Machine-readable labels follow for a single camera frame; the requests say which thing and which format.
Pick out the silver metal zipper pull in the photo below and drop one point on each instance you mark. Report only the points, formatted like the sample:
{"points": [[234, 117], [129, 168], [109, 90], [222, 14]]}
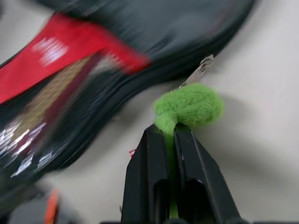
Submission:
{"points": [[203, 66]]}

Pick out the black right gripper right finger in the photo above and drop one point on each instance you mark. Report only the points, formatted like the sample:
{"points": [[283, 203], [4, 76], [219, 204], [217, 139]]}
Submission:
{"points": [[203, 186]]}

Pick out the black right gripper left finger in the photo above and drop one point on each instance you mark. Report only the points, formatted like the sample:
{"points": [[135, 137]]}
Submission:
{"points": [[147, 177]]}

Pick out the green fluffy pompom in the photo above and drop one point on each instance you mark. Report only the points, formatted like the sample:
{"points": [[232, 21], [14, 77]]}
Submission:
{"points": [[189, 102]]}

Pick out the black red paddle case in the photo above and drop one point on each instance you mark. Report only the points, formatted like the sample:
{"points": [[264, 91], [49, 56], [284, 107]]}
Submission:
{"points": [[175, 30]]}

